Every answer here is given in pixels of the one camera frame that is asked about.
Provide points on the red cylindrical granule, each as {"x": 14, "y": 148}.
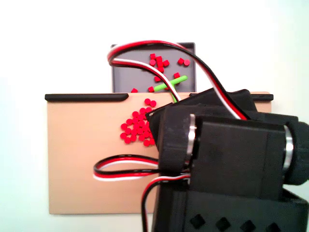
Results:
{"x": 141, "y": 123}
{"x": 152, "y": 141}
{"x": 123, "y": 126}
{"x": 148, "y": 110}
{"x": 135, "y": 125}
{"x": 157, "y": 79}
{"x": 161, "y": 69}
{"x": 152, "y": 56}
{"x": 158, "y": 59}
{"x": 147, "y": 101}
{"x": 133, "y": 137}
{"x": 135, "y": 113}
{"x": 165, "y": 63}
{"x": 141, "y": 137}
{"x": 127, "y": 140}
{"x": 134, "y": 90}
{"x": 123, "y": 135}
{"x": 177, "y": 75}
{"x": 129, "y": 121}
{"x": 153, "y": 103}
{"x": 152, "y": 62}
{"x": 142, "y": 110}
{"x": 151, "y": 89}
{"x": 159, "y": 64}
{"x": 186, "y": 62}
{"x": 180, "y": 61}
{"x": 128, "y": 131}
{"x": 167, "y": 88}

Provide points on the black foam rail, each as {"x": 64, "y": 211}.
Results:
{"x": 84, "y": 97}
{"x": 263, "y": 97}

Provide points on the green T-shaped pusher tool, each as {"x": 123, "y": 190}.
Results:
{"x": 179, "y": 79}

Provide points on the beige flat board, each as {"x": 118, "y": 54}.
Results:
{"x": 84, "y": 145}

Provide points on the grey tray container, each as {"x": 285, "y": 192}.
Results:
{"x": 130, "y": 79}

